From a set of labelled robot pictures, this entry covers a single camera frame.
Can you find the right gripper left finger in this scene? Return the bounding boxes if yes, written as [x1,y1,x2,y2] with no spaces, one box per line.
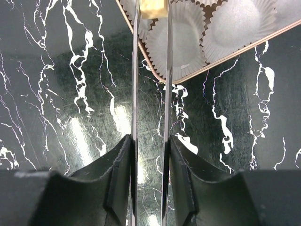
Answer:
[0,135,132,226]

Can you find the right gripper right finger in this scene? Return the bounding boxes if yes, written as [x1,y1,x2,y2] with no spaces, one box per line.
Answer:
[170,138,301,226]

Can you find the metal tweezers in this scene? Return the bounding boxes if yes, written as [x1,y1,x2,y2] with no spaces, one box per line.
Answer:
[129,0,172,226]

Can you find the white cube chocolate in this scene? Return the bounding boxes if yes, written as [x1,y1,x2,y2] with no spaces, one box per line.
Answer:
[140,0,168,19]

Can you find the brown chocolate box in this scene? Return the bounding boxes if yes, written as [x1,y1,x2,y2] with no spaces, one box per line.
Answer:
[116,0,301,84]

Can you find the white paper cupcake liner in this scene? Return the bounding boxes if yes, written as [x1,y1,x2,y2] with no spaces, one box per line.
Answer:
[145,0,206,80]

